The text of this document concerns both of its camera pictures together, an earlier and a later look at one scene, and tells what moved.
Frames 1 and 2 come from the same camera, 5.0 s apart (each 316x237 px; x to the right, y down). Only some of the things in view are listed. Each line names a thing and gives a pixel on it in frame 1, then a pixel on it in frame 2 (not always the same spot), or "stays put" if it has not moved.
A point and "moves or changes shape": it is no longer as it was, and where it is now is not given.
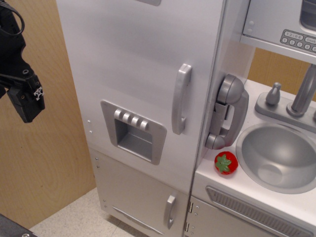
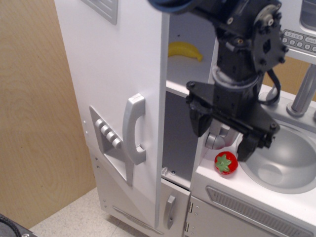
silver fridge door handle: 179,100 -> 136,107
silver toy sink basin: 278,158 stays put
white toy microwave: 286,27 stays put
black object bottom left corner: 9,228 stays put
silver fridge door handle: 169,206 stays put
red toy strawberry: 226,163 stays put
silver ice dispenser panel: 134,133 -> 112,145
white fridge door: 145,71 moves or changes shape
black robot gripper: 13,67 -> 243,106
